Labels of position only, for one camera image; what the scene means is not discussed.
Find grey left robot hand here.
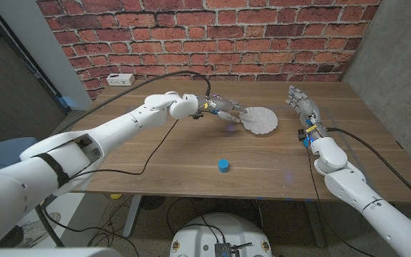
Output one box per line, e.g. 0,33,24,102
197,94,248,124

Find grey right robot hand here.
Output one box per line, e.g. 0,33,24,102
285,85,330,148

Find white paper coffee filter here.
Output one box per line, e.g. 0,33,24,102
239,106,279,136

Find red brick printed backdrop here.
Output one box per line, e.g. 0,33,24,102
36,0,383,101

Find white power strip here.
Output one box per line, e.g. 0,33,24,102
106,73,136,87

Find grey metal table leg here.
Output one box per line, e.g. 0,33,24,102
122,194,144,238
303,201,326,248

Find dark round floor object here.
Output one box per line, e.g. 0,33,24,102
141,195,166,211

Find white robot torso base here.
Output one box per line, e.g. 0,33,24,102
168,212,274,257

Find grey white sneaker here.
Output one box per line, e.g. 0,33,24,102
0,212,62,249

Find white robot chest edge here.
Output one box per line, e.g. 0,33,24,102
0,247,123,257

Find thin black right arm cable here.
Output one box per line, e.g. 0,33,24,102
307,148,370,257

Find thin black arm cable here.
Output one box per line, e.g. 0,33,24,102
307,148,370,257
68,119,180,179

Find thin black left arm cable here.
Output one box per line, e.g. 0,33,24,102
68,119,180,179

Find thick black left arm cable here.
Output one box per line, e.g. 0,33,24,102
57,70,212,133

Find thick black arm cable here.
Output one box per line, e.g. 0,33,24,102
326,127,411,211
57,70,212,133

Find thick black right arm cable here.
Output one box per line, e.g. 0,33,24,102
326,127,411,211

